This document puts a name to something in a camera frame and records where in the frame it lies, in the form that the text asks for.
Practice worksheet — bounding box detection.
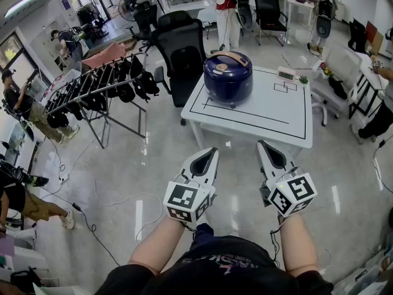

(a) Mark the person's left forearm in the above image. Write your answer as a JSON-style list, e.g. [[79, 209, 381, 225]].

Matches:
[[128, 215, 197, 273]]

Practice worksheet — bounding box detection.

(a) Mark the black cantilever visitor chair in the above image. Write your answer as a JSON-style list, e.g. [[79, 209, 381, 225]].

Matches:
[[253, 0, 290, 47]]

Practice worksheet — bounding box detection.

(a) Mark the black cloth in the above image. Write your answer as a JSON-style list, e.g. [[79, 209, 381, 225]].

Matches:
[[328, 77, 349, 101]]

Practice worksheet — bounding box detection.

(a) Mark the white floor cable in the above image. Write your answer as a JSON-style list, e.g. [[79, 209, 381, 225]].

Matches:
[[91, 176, 164, 246]]

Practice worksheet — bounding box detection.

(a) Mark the grey metal drying rack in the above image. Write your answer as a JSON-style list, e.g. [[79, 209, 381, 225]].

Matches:
[[42, 52, 148, 149]]

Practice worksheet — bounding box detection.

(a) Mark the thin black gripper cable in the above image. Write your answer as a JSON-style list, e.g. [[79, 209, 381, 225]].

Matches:
[[269, 222, 282, 269], [180, 221, 198, 234]]

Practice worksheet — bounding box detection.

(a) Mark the dark blue rice cooker body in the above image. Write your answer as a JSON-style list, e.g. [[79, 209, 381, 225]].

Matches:
[[204, 71, 254, 109]]

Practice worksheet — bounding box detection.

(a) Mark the person's black shirt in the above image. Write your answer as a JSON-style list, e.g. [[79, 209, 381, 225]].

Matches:
[[95, 222, 334, 295]]

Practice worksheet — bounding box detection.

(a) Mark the dark blue rice cooker lid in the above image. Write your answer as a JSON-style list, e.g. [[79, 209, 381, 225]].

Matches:
[[203, 50, 254, 83]]

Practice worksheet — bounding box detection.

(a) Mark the black oval hanging pack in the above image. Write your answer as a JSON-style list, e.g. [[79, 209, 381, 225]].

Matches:
[[235, 0, 254, 31]]

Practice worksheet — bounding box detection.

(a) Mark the white office chair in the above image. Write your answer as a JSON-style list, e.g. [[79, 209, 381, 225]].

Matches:
[[311, 43, 364, 127]]

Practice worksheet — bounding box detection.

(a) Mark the person's right forearm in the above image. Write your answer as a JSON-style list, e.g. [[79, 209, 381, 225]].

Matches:
[[278, 212, 319, 278]]

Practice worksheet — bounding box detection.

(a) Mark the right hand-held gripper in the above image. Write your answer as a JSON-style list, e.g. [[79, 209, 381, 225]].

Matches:
[[257, 140, 318, 218]]

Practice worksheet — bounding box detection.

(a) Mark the small black office chair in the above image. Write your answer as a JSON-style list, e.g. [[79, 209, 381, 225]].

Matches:
[[125, 4, 159, 53]]

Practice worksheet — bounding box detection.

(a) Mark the black standing fan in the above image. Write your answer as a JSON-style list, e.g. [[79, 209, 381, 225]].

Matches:
[[118, 0, 153, 23]]

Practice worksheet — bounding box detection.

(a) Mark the pink cloth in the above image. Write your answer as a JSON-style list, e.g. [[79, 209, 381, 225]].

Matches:
[[81, 41, 127, 71]]

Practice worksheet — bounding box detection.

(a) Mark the colourful flower bouquet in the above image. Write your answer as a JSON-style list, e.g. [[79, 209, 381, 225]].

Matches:
[[319, 61, 334, 78]]

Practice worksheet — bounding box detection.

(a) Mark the pink digital clock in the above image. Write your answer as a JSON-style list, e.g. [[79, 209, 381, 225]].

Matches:
[[277, 66, 297, 81]]

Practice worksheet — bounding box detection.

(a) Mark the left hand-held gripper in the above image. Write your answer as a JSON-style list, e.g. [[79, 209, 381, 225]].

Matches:
[[163, 147, 220, 224]]

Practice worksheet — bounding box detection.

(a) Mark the black mesh office chair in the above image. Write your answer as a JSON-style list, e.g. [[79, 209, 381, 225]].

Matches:
[[152, 10, 207, 127]]

